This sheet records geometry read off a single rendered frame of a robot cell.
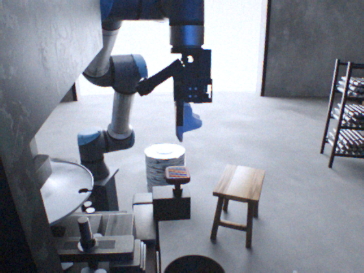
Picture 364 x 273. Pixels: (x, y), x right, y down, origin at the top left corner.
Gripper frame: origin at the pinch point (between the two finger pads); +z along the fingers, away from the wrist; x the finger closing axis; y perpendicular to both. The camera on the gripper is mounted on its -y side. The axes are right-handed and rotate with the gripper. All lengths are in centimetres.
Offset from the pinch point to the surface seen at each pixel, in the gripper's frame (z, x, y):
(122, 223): 14.8, -11.9, -12.8
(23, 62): -20.4, -39.2, -12.6
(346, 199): 86, 83, 130
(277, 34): -37, 442, 224
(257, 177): 53, 68, 50
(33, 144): -5.9, -17.0, -25.2
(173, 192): 14.7, -0.6, -1.2
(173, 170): 9.3, 0.8, -1.0
